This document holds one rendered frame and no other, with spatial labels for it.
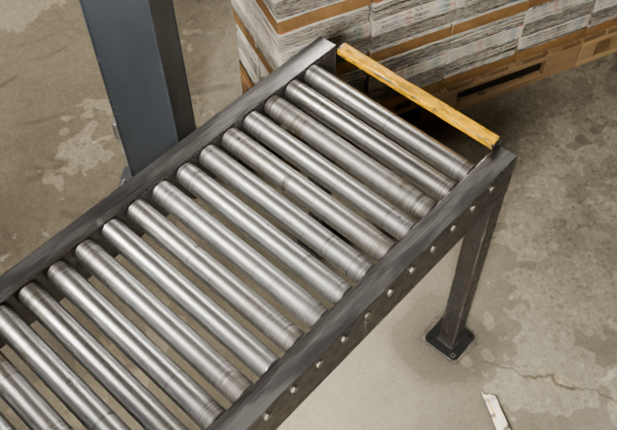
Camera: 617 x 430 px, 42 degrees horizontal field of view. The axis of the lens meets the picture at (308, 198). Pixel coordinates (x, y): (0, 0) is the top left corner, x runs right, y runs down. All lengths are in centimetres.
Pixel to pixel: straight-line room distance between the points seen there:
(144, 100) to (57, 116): 66
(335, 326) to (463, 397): 90
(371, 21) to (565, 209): 88
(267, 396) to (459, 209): 53
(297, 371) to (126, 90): 120
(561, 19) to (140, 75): 141
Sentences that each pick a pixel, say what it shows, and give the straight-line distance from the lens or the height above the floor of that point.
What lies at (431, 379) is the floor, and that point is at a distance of 229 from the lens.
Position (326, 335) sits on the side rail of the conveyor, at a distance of 143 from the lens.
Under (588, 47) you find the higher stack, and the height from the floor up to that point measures 8.
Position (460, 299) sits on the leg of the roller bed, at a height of 26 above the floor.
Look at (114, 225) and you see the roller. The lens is 161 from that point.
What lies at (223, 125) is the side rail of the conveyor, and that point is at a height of 80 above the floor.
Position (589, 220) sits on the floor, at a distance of 268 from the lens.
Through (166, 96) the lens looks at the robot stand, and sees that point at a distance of 234.
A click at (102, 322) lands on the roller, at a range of 150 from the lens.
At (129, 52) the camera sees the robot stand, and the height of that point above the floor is 59.
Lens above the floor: 207
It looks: 53 degrees down
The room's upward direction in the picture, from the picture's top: 1 degrees counter-clockwise
